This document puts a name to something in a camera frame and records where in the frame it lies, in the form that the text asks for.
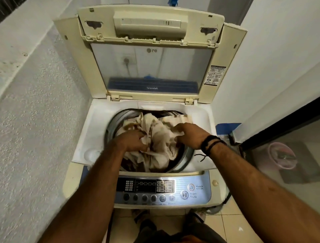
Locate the person's right hand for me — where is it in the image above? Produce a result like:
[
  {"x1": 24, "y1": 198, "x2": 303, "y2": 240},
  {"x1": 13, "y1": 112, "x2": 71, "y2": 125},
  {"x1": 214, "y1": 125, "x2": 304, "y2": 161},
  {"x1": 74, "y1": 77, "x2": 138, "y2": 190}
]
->
[{"x1": 172, "y1": 123, "x2": 212, "y2": 150}]

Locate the black white warning sticker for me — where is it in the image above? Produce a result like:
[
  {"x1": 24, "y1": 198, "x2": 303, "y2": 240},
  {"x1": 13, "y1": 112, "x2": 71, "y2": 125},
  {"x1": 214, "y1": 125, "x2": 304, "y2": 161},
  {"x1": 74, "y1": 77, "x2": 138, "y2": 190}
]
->
[{"x1": 204, "y1": 65, "x2": 227, "y2": 86}]

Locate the person's right sandal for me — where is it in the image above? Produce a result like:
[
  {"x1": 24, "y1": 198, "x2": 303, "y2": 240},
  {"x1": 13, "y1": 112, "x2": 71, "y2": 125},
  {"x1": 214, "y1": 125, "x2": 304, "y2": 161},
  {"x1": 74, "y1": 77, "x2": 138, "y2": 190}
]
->
[{"x1": 189, "y1": 210, "x2": 207, "y2": 223}]

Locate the white round laundry hamper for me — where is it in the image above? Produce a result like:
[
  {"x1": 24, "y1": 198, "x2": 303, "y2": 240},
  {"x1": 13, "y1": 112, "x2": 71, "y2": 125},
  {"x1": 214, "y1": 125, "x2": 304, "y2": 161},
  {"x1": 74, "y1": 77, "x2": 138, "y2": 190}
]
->
[{"x1": 205, "y1": 190, "x2": 232, "y2": 216}]

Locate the cream clothes piece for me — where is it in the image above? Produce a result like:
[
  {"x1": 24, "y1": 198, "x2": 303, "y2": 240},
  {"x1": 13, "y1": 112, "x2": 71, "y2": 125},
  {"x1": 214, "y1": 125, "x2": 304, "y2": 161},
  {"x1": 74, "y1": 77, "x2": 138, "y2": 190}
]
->
[{"x1": 116, "y1": 112, "x2": 194, "y2": 172}]

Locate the person's left hand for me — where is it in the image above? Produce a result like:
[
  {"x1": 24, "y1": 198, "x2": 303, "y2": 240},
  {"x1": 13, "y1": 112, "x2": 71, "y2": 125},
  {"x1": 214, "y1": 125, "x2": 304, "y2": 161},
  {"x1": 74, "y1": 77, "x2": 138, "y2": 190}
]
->
[{"x1": 114, "y1": 130, "x2": 150, "y2": 153}]

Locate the person's right forearm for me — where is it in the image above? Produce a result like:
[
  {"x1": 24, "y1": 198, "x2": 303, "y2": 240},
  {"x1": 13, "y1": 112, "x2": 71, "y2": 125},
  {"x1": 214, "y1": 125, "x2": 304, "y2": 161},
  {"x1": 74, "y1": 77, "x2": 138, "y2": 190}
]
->
[{"x1": 209, "y1": 144, "x2": 320, "y2": 243}]

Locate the grey floor mat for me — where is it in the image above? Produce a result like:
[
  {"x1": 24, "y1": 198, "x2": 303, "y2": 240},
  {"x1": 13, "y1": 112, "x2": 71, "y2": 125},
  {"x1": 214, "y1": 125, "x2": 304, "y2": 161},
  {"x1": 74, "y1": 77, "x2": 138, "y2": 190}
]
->
[{"x1": 277, "y1": 141, "x2": 320, "y2": 185}]

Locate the person's sandal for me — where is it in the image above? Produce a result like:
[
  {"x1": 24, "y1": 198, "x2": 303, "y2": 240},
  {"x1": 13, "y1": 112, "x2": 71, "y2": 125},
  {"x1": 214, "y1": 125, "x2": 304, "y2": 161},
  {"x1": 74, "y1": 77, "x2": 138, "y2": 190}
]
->
[
  {"x1": 134, "y1": 210, "x2": 150, "y2": 225},
  {"x1": 189, "y1": 210, "x2": 207, "y2": 223}
]

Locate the pink plastic bucket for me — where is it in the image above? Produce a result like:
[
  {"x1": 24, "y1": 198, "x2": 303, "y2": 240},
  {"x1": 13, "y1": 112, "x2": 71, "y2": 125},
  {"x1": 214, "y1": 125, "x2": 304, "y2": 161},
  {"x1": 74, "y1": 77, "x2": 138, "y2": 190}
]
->
[{"x1": 267, "y1": 142, "x2": 298, "y2": 170}]

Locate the washing machine glass lid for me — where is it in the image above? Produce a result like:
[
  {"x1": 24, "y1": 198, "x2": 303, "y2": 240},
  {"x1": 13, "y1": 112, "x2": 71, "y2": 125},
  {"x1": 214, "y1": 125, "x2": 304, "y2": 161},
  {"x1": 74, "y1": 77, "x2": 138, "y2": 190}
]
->
[{"x1": 54, "y1": 4, "x2": 248, "y2": 104}]

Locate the black wrist band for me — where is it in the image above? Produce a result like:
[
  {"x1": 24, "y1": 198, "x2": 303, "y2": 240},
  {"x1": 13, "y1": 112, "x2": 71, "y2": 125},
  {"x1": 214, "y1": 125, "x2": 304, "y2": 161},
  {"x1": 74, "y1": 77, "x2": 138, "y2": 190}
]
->
[{"x1": 194, "y1": 135, "x2": 227, "y2": 162}]

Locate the white window safety net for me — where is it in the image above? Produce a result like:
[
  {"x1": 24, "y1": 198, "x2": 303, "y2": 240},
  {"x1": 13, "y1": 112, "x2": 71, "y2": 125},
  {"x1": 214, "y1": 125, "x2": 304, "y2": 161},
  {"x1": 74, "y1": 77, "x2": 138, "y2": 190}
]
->
[{"x1": 0, "y1": 0, "x2": 27, "y2": 23}]

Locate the person's orange shirt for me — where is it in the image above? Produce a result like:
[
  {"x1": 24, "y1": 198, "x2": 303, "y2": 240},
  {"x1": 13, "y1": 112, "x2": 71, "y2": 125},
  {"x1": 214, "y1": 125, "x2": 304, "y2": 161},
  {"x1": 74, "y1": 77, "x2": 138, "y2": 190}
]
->
[{"x1": 180, "y1": 235, "x2": 200, "y2": 243}]

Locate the white and blue washing machine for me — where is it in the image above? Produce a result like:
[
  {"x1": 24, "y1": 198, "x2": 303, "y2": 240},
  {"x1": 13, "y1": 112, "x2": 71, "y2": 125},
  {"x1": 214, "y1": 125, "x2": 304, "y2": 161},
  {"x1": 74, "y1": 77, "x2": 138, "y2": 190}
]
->
[{"x1": 54, "y1": 4, "x2": 248, "y2": 210}]

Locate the person's left sandal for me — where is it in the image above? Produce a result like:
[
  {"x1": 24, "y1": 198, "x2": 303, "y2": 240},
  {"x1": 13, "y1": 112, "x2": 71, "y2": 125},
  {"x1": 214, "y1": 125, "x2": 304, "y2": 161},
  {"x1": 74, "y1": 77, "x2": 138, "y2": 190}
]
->
[{"x1": 134, "y1": 210, "x2": 150, "y2": 225}]

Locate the person's left forearm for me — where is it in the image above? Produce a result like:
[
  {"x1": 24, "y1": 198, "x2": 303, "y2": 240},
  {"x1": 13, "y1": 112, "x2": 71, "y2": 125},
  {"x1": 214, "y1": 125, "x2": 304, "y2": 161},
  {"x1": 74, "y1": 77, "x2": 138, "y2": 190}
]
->
[{"x1": 37, "y1": 143, "x2": 135, "y2": 243}]

